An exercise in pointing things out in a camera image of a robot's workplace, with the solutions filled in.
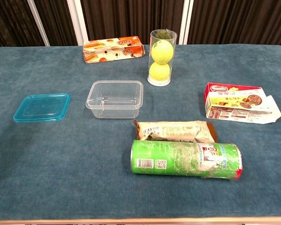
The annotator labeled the blue plastic container lid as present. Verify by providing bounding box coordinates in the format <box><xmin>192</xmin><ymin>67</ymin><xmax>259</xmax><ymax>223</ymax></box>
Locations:
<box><xmin>13</xmin><ymin>93</ymin><xmax>71</xmax><ymax>123</ymax></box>

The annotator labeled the clear plastic container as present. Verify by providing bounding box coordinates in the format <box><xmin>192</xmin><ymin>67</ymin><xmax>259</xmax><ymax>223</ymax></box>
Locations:
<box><xmin>85</xmin><ymin>80</ymin><xmax>144</xmax><ymax>120</ymax></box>

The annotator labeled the beige snack wrapper packet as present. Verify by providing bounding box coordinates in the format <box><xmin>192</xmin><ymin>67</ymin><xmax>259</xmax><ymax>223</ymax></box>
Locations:
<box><xmin>133</xmin><ymin>119</ymin><xmax>219</xmax><ymax>143</ymax></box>

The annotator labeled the yellow tennis ball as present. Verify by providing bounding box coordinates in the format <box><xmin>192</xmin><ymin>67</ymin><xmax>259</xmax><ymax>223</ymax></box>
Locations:
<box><xmin>150</xmin><ymin>39</ymin><xmax>174</xmax><ymax>64</ymax></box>
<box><xmin>149</xmin><ymin>61</ymin><xmax>171</xmax><ymax>82</ymax></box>

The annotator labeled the green chip can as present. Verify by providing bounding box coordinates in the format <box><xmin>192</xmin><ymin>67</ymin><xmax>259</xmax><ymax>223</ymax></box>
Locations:
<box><xmin>130</xmin><ymin>139</ymin><xmax>244</xmax><ymax>180</ymax></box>

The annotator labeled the orange biscuit box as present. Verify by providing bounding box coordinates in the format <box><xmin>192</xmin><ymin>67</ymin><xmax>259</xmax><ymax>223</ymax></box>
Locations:
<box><xmin>82</xmin><ymin>36</ymin><xmax>146</xmax><ymax>64</ymax></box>

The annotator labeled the clear tennis ball tube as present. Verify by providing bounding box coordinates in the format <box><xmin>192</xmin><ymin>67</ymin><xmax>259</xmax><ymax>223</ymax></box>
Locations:
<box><xmin>147</xmin><ymin>29</ymin><xmax>178</xmax><ymax>87</ymax></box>

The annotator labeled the red and cream cookie box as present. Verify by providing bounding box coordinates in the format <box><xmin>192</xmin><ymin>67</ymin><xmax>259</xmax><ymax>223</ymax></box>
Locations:
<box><xmin>203</xmin><ymin>82</ymin><xmax>281</xmax><ymax>125</ymax></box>

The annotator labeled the dark brown curtain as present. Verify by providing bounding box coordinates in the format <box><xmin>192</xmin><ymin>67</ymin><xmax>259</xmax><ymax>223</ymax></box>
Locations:
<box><xmin>0</xmin><ymin>0</ymin><xmax>281</xmax><ymax>47</ymax></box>

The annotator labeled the teal table cloth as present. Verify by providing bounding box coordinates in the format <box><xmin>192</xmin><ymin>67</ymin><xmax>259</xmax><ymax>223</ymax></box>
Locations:
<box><xmin>0</xmin><ymin>44</ymin><xmax>281</xmax><ymax>222</ymax></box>

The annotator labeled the wide white frame post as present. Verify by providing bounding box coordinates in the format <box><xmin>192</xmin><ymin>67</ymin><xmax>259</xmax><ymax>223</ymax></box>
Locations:
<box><xmin>67</xmin><ymin>0</ymin><xmax>89</xmax><ymax>46</ymax></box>

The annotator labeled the thin grey frame post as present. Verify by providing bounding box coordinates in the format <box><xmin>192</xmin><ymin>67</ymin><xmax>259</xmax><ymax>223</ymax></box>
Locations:
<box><xmin>27</xmin><ymin>0</ymin><xmax>50</xmax><ymax>46</ymax></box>

